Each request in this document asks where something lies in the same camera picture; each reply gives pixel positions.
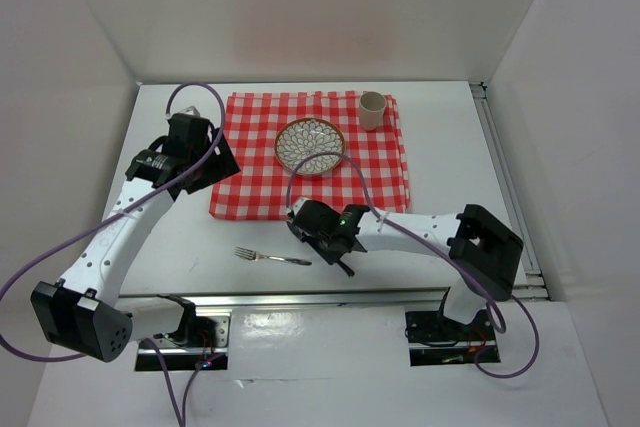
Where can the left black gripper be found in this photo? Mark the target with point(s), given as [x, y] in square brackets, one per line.
[223, 165]

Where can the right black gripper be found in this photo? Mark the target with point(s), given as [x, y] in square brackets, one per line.
[326, 254]

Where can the silver table knife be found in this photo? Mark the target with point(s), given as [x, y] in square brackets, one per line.
[350, 272]

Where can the red white checkered cloth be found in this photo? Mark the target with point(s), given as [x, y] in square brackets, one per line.
[263, 186]

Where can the silver fork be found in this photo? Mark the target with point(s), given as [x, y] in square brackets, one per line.
[254, 256]

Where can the patterned plate brown rim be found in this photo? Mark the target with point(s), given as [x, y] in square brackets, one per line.
[311, 144]

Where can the brown paper cup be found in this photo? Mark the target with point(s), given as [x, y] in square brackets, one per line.
[371, 110]

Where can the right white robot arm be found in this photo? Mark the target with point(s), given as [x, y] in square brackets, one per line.
[483, 251]

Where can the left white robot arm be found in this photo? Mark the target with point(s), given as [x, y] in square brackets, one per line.
[79, 311]

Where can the aluminium front rail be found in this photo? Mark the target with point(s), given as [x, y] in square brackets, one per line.
[319, 299]

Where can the aluminium rail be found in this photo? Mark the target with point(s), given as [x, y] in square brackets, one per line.
[319, 299]
[535, 289]

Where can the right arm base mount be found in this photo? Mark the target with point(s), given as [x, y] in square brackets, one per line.
[434, 341]

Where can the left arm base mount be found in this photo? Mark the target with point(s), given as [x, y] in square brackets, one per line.
[208, 343]

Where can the aluminium right side rail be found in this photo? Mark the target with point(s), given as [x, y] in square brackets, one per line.
[535, 289]

